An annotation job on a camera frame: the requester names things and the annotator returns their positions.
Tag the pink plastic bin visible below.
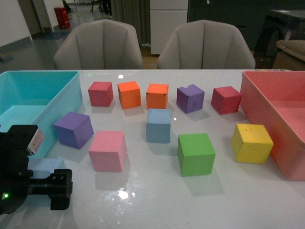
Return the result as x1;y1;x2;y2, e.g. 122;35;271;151
240;71;305;181

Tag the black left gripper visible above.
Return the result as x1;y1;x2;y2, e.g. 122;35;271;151
0;125;73;214

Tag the left red foam cube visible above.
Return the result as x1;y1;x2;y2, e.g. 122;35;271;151
88;82;113;107

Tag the right red foam cube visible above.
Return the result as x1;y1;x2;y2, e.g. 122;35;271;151
211;86;242;115

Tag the right purple foam cube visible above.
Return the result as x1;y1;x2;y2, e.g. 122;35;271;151
176;84;205;114

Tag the green foam cube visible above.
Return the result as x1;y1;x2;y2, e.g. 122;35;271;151
177;133;215;177

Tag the purple foam cube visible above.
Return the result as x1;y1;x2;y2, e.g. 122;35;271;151
176;84;205;114
53;112;94;149

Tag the left orange foam cube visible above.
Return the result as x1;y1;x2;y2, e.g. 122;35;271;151
117;81;142;109

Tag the orange foam cube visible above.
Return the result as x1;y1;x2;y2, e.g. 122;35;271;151
117;81;142;109
146;83;169;109

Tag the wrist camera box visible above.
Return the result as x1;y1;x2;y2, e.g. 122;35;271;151
26;128;44;156

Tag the red foam cube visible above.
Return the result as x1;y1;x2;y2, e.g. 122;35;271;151
88;82;113;107
211;86;242;115

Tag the pink foam cube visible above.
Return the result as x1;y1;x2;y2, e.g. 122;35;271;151
89;131;127;172

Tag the left purple foam cube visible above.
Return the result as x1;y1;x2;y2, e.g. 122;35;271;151
53;112;94;149

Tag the right orange foam cube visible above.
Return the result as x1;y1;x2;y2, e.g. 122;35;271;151
146;83;169;109

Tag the light blue foam cube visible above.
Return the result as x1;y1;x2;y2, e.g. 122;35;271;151
28;158;66;179
146;108;172;144

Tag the yellow foam cube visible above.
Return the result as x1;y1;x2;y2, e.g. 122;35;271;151
232;124;274;164

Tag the teal plastic bin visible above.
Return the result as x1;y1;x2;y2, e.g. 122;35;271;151
0;71;82;158

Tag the right beige chair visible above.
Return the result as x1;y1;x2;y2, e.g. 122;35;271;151
157;20;255;70

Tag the white cabinet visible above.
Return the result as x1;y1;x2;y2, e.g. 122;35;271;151
150;0;189;55

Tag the beige chair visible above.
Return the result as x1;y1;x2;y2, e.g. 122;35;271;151
157;20;255;70
53;19;143;70

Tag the left beige chair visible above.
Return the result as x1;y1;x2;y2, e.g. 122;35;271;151
53;19;143;70

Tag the beige cushion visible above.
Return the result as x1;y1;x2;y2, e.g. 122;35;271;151
276;40;305;59

